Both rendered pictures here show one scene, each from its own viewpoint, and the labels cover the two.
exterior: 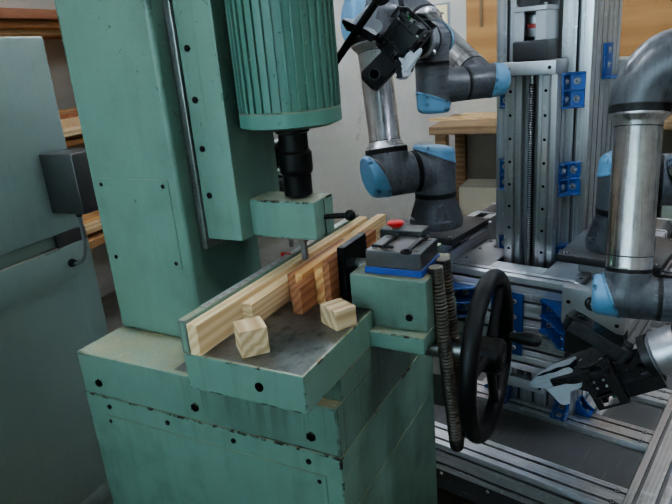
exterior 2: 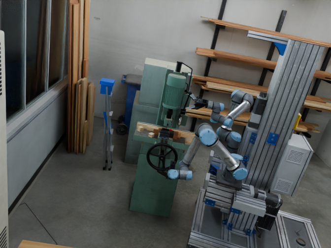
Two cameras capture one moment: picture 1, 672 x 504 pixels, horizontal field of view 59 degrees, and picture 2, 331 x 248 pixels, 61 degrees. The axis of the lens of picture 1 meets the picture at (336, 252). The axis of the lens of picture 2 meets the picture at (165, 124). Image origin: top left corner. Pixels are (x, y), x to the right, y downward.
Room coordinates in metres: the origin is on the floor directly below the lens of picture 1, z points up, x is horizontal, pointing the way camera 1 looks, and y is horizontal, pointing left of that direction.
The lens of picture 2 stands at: (-0.33, -2.20, 2.06)
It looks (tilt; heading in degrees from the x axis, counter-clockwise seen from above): 22 degrees down; 59
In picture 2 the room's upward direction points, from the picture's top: 12 degrees clockwise
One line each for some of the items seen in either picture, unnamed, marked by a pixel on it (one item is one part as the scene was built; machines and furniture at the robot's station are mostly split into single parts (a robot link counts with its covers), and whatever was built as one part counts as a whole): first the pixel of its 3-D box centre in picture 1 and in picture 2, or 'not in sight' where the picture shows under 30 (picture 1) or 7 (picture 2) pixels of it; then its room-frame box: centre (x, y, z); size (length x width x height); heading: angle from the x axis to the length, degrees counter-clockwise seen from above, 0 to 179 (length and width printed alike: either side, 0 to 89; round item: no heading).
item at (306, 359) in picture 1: (360, 305); (164, 140); (1.00, -0.04, 0.87); 0.61 x 0.30 x 0.06; 151
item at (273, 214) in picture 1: (292, 218); (168, 121); (1.06, 0.07, 1.03); 0.14 x 0.07 x 0.09; 61
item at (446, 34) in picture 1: (431, 41); (217, 107); (1.36, -0.25, 1.32); 0.11 x 0.08 x 0.09; 151
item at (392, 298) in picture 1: (403, 287); (164, 139); (0.96, -0.11, 0.92); 0.15 x 0.13 x 0.09; 151
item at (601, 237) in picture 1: (621, 226); (230, 173); (1.34, -0.68, 0.87); 0.15 x 0.15 x 0.10
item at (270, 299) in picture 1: (328, 259); (173, 133); (1.12, 0.02, 0.92); 0.55 x 0.02 x 0.04; 151
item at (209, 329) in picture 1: (297, 270); (165, 130); (1.06, 0.08, 0.93); 0.60 x 0.02 x 0.05; 151
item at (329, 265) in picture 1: (352, 264); (167, 134); (1.03, -0.03, 0.94); 0.20 x 0.01 x 0.08; 151
